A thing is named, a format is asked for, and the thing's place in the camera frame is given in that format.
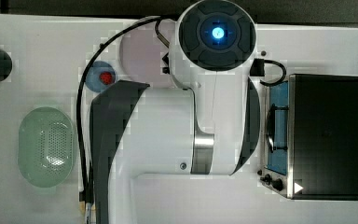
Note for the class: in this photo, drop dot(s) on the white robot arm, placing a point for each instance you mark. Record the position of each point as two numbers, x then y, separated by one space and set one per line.
208 123

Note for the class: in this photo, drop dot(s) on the green oval strainer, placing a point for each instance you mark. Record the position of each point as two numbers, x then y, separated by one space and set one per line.
46 147

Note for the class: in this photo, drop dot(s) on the lilac round plate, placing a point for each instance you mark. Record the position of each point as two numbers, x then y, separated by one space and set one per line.
140 56

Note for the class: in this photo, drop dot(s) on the red toy strawberry in bowl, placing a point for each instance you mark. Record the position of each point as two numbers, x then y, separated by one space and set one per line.
106 78

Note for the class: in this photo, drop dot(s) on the blue small bowl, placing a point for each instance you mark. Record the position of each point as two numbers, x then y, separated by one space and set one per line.
93 81

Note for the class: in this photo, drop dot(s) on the silver toaster oven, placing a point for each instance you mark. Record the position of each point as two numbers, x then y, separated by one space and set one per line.
311 138

